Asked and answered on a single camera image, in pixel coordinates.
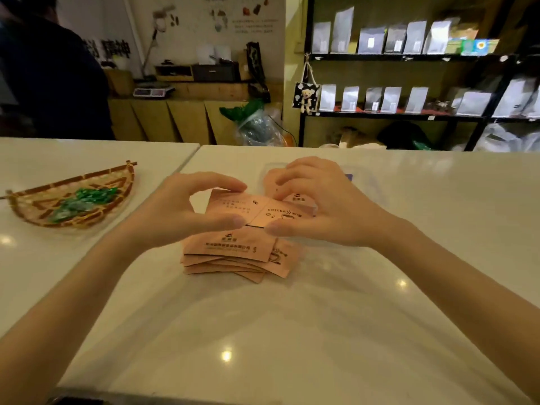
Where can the person's left hand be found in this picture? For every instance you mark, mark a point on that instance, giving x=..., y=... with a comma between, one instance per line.
x=168, y=215

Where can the person's right hand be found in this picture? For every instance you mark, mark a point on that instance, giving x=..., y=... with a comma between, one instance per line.
x=341, y=206

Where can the person's right thumb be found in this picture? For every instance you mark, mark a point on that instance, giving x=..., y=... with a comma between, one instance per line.
x=287, y=228

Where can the person's left thumb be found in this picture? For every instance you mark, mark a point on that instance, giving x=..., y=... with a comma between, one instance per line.
x=219, y=222

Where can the pink printed paper sleeve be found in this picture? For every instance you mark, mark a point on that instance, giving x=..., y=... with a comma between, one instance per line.
x=257, y=210

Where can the person's right forearm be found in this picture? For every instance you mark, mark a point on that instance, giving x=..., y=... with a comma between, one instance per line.
x=464, y=299

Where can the person's left forearm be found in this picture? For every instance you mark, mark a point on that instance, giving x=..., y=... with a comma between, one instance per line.
x=63, y=316

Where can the pile of pink paper packets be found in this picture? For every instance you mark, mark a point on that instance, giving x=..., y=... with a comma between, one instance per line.
x=236, y=253

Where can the clear plastic tray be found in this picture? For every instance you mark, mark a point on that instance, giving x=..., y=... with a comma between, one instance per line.
x=367, y=185

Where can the green and clear plastic bag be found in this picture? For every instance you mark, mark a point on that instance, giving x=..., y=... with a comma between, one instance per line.
x=255, y=124

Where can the brown paper bundle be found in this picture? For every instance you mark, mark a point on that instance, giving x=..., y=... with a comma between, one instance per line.
x=352, y=138

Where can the wooden counter cabinet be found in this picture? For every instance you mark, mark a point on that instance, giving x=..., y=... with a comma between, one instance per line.
x=185, y=115

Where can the hanging teddy bear picture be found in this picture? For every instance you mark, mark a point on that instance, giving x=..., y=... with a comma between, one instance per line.
x=306, y=97

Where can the heap of green wrapped candies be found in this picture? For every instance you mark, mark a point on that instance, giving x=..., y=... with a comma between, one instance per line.
x=84, y=201

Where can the digital kitchen scale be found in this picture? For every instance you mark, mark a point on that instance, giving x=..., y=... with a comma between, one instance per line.
x=152, y=91

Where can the black box appliance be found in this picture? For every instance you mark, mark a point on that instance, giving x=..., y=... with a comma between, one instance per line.
x=215, y=73

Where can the black hanging bag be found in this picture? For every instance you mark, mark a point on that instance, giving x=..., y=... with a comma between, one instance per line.
x=257, y=71

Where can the small wooden drawer box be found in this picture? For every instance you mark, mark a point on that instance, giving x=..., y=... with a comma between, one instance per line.
x=174, y=73

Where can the row of silver foil pouches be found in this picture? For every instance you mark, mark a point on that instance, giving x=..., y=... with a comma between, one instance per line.
x=390, y=100
x=371, y=41

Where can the woven bamboo basket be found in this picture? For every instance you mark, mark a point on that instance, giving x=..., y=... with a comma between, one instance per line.
x=38, y=202

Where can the gooseneck stand lamp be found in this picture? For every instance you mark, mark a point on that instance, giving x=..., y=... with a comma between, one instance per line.
x=152, y=42

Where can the black metal shelf unit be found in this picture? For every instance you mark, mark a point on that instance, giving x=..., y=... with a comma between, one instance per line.
x=481, y=118

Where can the white plastic bags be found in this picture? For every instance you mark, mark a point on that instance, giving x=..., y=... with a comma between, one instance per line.
x=506, y=139

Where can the colourful small boxes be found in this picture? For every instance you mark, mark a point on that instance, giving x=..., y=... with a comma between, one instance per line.
x=472, y=47

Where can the black lettering wall sign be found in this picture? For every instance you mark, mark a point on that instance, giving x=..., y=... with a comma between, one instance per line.
x=112, y=49

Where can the illustrated wall poster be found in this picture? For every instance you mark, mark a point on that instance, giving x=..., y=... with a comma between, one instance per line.
x=244, y=14

